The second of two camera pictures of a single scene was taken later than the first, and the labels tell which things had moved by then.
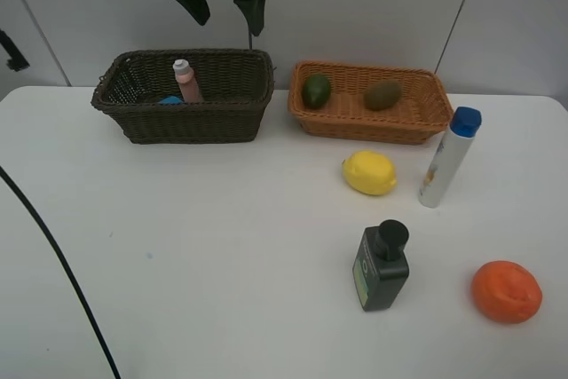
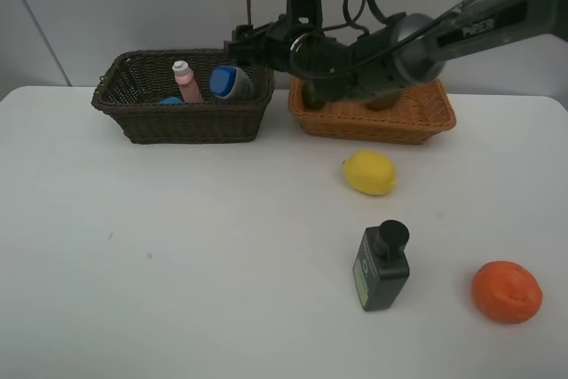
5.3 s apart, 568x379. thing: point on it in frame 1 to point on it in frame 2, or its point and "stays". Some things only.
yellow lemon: (369, 173) stays
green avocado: (317, 90) stays
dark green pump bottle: (381, 268) stays
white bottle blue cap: (449, 156) to (231, 82)
